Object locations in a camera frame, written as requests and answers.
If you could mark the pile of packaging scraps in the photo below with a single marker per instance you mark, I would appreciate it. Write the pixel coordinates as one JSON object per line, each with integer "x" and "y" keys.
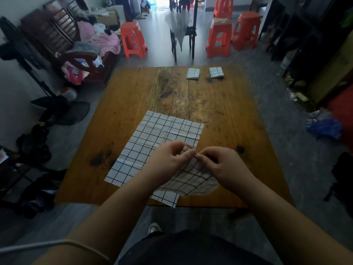
{"x": 299, "y": 96}

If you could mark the cardboard box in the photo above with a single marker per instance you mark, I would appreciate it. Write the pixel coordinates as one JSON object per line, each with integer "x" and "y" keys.
{"x": 107, "y": 19}

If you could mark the white orange paper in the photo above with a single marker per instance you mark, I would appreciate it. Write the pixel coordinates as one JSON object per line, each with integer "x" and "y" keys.
{"x": 2, "y": 156}

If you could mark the person's left forearm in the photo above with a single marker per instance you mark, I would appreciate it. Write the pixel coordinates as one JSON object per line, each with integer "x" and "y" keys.
{"x": 104, "y": 223}

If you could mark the person's right hand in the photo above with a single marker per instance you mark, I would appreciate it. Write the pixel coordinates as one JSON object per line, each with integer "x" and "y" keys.
{"x": 231, "y": 168}

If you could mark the person's right forearm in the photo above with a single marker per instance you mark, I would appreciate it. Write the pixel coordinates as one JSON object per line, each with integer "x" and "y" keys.
{"x": 292, "y": 231}

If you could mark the dark shelf unit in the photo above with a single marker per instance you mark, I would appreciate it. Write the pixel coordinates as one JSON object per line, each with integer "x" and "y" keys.
{"x": 303, "y": 24}

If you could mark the blue plastic bag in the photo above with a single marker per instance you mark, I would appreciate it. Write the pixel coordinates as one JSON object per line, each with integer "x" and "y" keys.
{"x": 324, "y": 126}

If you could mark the person's left hand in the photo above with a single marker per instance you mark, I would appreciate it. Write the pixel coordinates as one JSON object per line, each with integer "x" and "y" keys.
{"x": 165, "y": 162}

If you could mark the black metal chair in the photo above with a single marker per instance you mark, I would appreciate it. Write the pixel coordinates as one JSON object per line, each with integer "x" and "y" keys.
{"x": 194, "y": 30}

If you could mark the pair of shoes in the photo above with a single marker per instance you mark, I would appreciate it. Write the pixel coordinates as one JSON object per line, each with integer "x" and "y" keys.
{"x": 142, "y": 15}

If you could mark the black blue bag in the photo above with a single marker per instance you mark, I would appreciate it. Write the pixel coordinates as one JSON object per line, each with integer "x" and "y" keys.
{"x": 41, "y": 193}

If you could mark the pink plastic bag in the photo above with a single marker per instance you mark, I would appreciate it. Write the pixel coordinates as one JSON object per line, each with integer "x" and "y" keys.
{"x": 73, "y": 74}

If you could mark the brown cardboard sheet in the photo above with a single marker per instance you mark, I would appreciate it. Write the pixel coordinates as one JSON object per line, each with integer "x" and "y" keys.
{"x": 333, "y": 74}

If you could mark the pink blanket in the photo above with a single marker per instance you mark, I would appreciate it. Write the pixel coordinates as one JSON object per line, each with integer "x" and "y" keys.
{"x": 109, "y": 42}

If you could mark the person's black top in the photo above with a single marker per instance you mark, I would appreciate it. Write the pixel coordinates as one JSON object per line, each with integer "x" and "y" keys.
{"x": 193, "y": 251}

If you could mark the red plastic stool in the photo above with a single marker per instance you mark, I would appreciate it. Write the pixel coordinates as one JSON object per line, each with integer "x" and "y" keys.
{"x": 219, "y": 28}
{"x": 246, "y": 19}
{"x": 223, "y": 6}
{"x": 133, "y": 27}

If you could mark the white crumpled paper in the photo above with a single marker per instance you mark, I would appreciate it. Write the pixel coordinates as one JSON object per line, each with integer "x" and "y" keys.
{"x": 98, "y": 62}

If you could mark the white plastic bottle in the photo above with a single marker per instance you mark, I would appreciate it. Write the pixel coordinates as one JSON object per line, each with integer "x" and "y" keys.
{"x": 288, "y": 59}

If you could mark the black standing fan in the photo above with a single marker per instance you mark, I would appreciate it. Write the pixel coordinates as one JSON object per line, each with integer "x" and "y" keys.
{"x": 69, "y": 113}

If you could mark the dark wooden sofa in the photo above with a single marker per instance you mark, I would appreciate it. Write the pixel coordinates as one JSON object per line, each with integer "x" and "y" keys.
{"x": 47, "y": 33}

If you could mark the black backpack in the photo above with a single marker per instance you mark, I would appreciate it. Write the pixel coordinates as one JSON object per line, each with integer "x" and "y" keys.
{"x": 343, "y": 179}

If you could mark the white blue printed paper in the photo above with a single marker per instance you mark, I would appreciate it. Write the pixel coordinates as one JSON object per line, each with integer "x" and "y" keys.
{"x": 81, "y": 62}

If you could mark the person's white left shoe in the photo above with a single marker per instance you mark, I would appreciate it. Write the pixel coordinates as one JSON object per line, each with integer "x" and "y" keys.
{"x": 155, "y": 228}

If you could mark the grey folded garment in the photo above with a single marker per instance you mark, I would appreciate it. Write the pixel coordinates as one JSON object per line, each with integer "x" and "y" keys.
{"x": 84, "y": 47}

